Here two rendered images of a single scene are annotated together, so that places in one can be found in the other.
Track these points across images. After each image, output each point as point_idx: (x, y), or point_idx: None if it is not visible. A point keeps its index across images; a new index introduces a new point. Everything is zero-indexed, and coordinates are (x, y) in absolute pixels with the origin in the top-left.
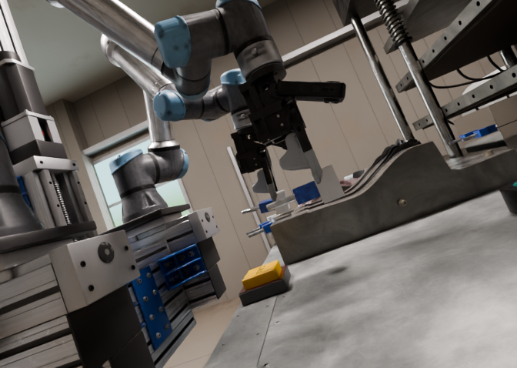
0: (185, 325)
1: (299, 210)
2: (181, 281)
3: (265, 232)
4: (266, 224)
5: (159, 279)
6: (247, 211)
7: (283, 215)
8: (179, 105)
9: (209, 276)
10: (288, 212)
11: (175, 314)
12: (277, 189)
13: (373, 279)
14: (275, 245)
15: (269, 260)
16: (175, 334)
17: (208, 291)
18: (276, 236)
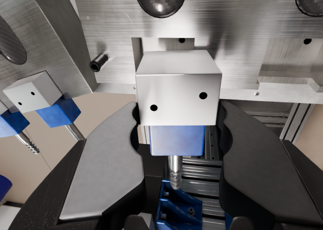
0: (193, 165)
1: (281, 6)
2: (185, 198)
3: (78, 115)
4: (58, 117)
5: (211, 224)
6: (180, 175)
7: (227, 68)
8: None
9: (163, 170)
10: (133, 56)
11: (204, 181)
12: (134, 108)
13: None
14: (106, 88)
15: (230, 89)
16: (216, 169)
17: (166, 162)
18: None
